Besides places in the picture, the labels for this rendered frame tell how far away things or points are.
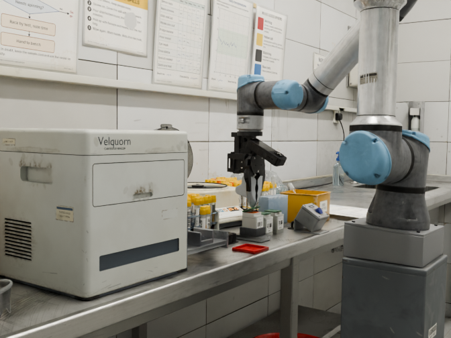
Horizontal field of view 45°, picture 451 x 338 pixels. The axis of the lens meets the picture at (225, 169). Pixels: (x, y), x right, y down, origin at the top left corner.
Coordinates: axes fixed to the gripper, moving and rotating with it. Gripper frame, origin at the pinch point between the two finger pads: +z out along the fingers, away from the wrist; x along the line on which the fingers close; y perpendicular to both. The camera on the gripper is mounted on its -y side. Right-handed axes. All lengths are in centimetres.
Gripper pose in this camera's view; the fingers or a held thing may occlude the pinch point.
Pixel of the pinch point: (254, 203)
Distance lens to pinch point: 153.2
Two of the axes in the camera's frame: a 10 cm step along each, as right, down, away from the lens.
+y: -8.2, -0.5, 5.6
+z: -0.2, 10.0, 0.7
